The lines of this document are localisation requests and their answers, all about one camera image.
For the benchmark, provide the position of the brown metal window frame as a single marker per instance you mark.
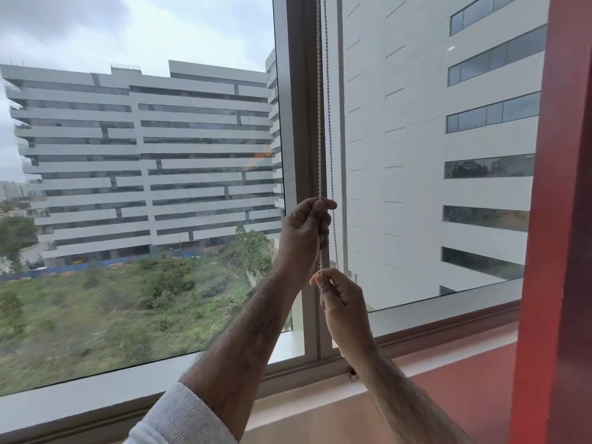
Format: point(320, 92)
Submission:
point(300, 134)

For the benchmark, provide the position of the white striped office building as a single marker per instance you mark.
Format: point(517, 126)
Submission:
point(138, 157)

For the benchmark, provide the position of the green tree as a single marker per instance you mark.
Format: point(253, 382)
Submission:
point(255, 252)

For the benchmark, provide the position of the person's left fingers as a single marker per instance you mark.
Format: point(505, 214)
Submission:
point(311, 211)

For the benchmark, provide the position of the person's left hand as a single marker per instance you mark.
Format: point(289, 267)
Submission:
point(298, 240)

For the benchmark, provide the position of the person's right thumb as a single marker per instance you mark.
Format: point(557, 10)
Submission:
point(319, 282)

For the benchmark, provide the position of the green overgrown field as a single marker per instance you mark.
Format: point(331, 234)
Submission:
point(115, 309)

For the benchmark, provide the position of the white knit sleeve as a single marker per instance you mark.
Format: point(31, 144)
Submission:
point(178, 420)

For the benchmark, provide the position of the person's right hand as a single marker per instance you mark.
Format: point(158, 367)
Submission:
point(347, 314)

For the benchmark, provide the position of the person's right forearm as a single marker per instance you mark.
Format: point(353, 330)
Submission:
point(402, 402)

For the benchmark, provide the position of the person's left forearm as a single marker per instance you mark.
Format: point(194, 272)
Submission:
point(245, 342)

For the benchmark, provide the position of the white tall office building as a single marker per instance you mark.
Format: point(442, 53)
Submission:
point(407, 157)

